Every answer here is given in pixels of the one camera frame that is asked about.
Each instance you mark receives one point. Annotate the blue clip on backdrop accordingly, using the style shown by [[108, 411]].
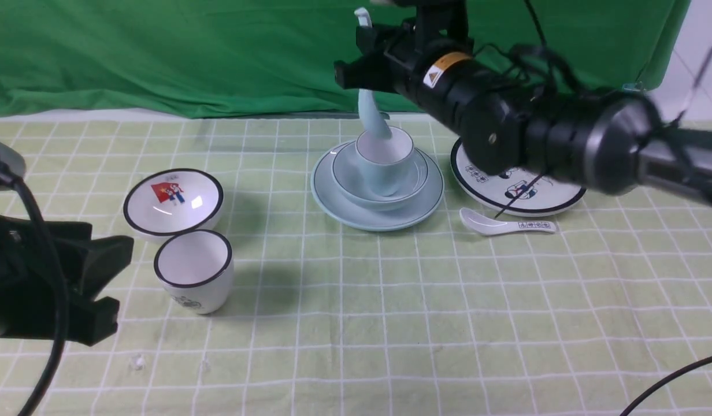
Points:
[[633, 87]]

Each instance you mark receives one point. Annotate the white patterned ceramic spoon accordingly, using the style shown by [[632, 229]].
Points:
[[488, 226]]

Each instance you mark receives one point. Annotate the light blue cup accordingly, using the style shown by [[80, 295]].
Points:
[[384, 161]]

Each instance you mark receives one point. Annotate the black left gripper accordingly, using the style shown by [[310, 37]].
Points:
[[27, 282]]

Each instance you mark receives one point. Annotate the green backdrop cloth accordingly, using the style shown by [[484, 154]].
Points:
[[203, 59]]

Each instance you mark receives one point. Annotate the light blue ceramic spoon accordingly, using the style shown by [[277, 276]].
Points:
[[368, 111]]

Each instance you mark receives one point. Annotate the white plate cartoon print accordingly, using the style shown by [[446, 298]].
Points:
[[514, 190]]

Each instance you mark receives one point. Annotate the light blue bowl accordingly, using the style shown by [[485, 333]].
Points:
[[353, 186]]

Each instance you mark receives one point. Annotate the light blue plate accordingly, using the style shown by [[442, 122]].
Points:
[[329, 198]]

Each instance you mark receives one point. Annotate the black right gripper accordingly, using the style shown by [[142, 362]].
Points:
[[395, 59]]

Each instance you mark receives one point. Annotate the green checkered tablecloth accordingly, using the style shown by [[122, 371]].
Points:
[[327, 320]]

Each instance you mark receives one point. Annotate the white bowl black rim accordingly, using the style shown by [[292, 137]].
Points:
[[173, 202]]

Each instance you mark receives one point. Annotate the white cup black rim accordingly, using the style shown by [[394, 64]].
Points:
[[196, 269]]

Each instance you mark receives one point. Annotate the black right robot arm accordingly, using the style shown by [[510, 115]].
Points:
[[536, 115]]

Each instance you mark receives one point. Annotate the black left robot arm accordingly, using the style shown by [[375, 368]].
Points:
[[12, 172]]

